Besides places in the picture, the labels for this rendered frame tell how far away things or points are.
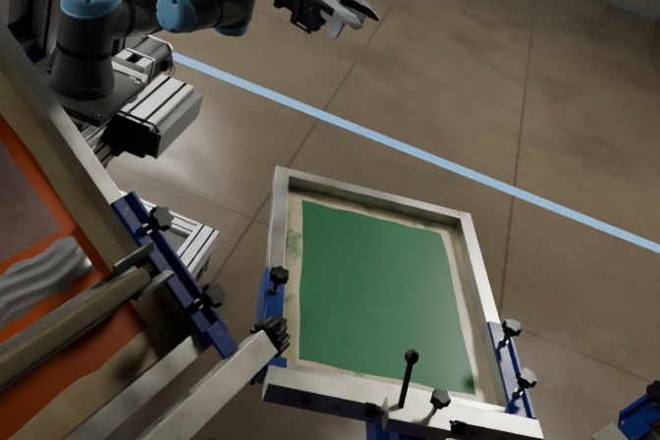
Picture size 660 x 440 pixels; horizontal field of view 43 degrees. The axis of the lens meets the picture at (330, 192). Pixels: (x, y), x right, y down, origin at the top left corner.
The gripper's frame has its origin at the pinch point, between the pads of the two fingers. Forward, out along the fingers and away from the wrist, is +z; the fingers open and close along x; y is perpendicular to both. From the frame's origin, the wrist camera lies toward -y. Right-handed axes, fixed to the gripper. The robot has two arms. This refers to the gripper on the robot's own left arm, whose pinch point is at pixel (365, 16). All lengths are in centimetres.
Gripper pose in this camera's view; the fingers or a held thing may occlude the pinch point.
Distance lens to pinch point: 152.0
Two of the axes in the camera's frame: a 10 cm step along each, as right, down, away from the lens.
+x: -6.3, 3.8, -6.7
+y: -2.1, 7.6, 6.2
